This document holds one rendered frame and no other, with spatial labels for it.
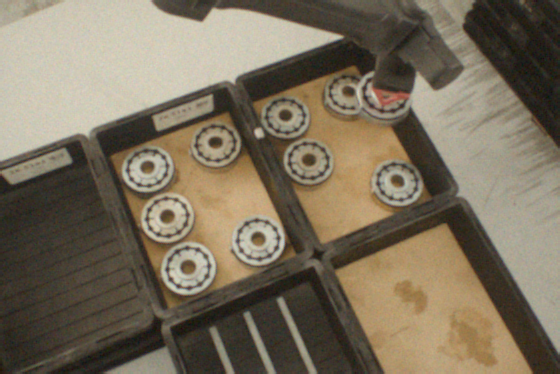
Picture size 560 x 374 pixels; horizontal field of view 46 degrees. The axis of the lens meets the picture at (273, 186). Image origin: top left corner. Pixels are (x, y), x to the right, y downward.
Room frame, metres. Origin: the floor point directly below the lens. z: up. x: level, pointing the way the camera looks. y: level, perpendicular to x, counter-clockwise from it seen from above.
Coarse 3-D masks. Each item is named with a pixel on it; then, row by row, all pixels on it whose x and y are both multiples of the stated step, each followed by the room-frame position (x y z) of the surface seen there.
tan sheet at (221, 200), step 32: (192, 128) 0.64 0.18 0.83; (192, 160) 0.57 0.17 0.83; (128, 192) 0.49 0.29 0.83; (192, 192) 0.49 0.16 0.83; (224, 192) 0.50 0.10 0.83; (256, 192) 0.50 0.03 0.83; (224, 224) 0.43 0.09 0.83; (160, 256) 0.36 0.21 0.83; (224, 256) 0.37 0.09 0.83; (288, 256) 0.37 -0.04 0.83
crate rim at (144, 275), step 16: (224, 80) 0.70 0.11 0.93; (192, 96) 0.66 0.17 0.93; (144, 112) 0.61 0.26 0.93; (240, 112) 0.63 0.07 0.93; (96, 128) 0.57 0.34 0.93; (112, 128) 0.58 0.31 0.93; (96, 144) 0.54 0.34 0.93; (256, 144) 0.56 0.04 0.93; (272, 176) 0.50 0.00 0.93; (112, 192) 0.44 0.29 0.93; (288, 208) 0.44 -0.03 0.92; (128, 224) 0.38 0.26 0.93; (128, 240) 0.35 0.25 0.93; (304, 240) 0.38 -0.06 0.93; (304, 256) 0.35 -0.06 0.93; (144, 272) 0.30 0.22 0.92; (256, 272) 0.31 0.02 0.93; (272, 272) 0.31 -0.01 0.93; (224, 288) 0.28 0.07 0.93; (192, 304) 0.25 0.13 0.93
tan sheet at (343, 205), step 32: (320, 96) 0.74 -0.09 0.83; (320, 128) 0.66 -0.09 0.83; (352, 128) 0.66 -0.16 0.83; (384, 128) 0.67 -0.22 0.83; (352, 160) 0.59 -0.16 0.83; (384, 160) 0.59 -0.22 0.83; (320, 192) 0.51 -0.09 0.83; (352, 192) 0.52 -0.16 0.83; (320, 224) 0.44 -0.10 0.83; (352, 224) 0.45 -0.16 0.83
